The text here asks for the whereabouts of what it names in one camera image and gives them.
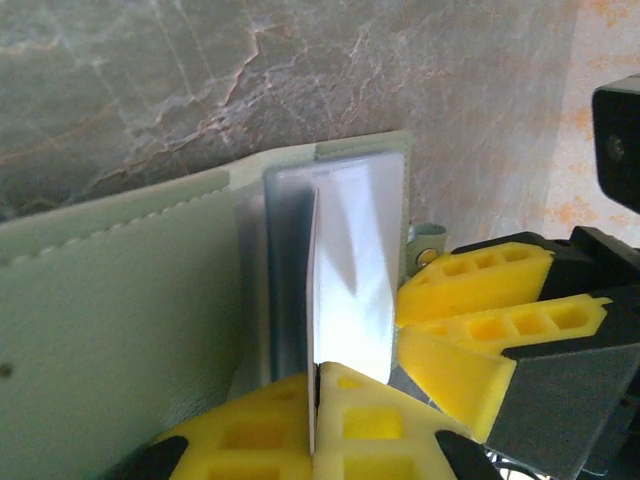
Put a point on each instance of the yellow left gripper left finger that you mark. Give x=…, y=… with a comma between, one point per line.
x=250, y=440

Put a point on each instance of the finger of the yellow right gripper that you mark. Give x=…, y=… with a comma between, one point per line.
x=475, y=285
x=500, y=350

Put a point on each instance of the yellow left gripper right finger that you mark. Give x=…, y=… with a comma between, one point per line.
x=375, y=430

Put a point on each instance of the pale green card holder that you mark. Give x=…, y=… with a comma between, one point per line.
x=100, y=300

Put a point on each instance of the orange patterned white curtain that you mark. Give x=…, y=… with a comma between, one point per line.
x=600, y=40

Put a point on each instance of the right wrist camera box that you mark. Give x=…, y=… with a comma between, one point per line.
x=617, y=145

